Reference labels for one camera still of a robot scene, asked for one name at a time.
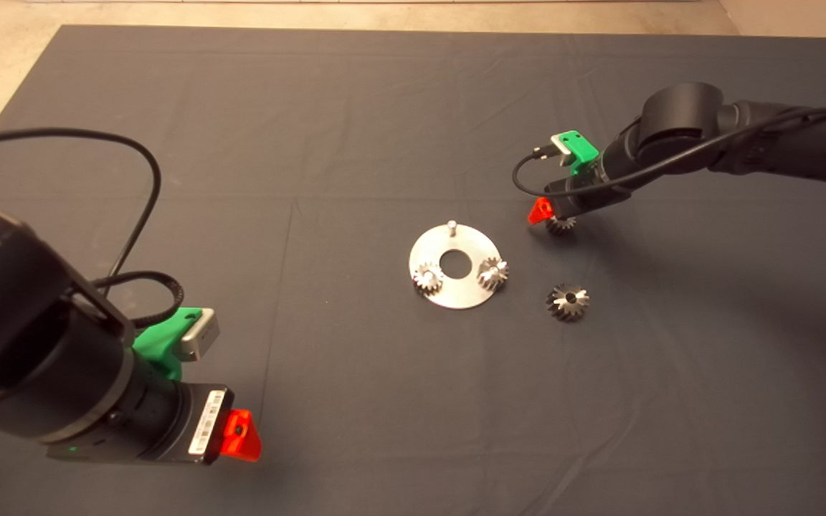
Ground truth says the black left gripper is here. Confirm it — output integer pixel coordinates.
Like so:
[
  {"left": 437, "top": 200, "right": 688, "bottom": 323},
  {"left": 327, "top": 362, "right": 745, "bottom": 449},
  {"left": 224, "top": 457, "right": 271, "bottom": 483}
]
[{"left": 44, "top": 362, "right": 263, "bottom": 465}]

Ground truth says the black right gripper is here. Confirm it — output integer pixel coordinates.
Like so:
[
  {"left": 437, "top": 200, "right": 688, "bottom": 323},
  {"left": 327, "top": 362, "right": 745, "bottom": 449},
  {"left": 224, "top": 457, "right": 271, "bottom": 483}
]
[{"left": 528, "top": 154, "right": 632, "bottom": 225}]

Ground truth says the large steel gear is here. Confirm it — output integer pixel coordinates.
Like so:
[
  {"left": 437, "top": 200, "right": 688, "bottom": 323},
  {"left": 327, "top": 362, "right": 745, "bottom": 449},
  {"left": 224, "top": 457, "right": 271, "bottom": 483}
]
[{"left": 545, "top": 282, "right": 592, "bottom": 323}]

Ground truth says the small shiny steel gear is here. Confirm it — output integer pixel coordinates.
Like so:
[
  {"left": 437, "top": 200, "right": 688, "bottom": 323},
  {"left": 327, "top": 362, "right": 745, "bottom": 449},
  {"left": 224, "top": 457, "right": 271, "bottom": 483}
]
[
  {"left": 413, "top": 262, "right": 446, "bottom": 295},
  {"left": 478, "top": 257, "right": 511, "bottom": 291}
]

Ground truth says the round metal plate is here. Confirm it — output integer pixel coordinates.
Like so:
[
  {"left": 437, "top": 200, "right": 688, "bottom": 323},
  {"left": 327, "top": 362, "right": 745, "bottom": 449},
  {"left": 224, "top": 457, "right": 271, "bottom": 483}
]
[{"left": 409, "top": 221, "right": 503, "bottom": 310}]

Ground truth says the dark grey table cloth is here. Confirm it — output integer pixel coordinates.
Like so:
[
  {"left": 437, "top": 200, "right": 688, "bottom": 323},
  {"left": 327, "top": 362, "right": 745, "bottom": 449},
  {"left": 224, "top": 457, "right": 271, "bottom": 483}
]
[{"left": 0, "top": 24, "right": 826, "bottom": 516}]

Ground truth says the right green camera mount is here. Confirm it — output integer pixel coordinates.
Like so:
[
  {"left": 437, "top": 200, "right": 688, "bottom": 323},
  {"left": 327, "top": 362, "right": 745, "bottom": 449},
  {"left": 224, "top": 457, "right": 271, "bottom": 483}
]
[{"left": 559, "top": 130, "right": 600, "bottom": 176}]

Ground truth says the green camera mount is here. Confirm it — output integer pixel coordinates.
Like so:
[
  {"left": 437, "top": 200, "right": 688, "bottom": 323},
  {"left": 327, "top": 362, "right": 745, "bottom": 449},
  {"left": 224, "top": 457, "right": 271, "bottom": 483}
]
[
  {"left": 132, "top": 307, "right": 204, "bottom": 382},
  {"left": 559, "top": 130, "right": 600, "bottom": 176}
]

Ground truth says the left silver camera box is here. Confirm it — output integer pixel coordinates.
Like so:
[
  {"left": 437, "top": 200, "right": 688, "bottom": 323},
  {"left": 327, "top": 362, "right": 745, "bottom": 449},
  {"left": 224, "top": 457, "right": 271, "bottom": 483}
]
[{"left": 175, "top": 308, "right": 220, "bottom": 363}]

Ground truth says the left green camera mount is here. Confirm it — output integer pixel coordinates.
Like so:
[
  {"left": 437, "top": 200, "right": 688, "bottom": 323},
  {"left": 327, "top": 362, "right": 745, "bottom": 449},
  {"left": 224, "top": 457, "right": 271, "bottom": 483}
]
[{"left": 132, "top": 307, "right": 204, "bottom": 382}]

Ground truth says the left arm braided black cable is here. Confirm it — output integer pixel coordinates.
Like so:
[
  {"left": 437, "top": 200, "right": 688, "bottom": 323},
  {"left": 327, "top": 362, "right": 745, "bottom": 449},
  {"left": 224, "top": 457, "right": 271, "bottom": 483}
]
[{"left": 90, "top": 269, "right": 184, "bottom": 328}]

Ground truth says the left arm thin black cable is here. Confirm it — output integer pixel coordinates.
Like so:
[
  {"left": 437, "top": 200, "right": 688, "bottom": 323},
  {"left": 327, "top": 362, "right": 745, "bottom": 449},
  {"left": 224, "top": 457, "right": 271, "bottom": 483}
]
[{"left": 0, "top": 128, "right": 163, "bottom": 280}]

